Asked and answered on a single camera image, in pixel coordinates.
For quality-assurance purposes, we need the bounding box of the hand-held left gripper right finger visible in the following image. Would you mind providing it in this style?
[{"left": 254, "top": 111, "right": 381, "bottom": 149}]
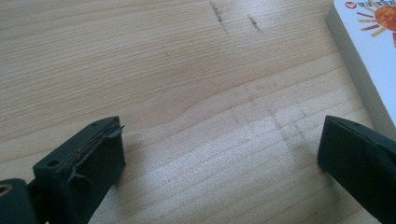
[{"left": 317, "top": 115, "right": 396, "bottom": 224}]

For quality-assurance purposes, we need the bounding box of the white book with green leaf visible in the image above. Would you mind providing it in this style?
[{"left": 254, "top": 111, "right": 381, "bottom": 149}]
[{"left": 325, "top": 0, "right": 396, "bottom": 142}]

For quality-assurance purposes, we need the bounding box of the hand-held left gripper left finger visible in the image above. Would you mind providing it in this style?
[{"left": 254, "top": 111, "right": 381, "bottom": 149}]
[{"left": 32, "top": 116, "right": 127, "bottom": 224}]

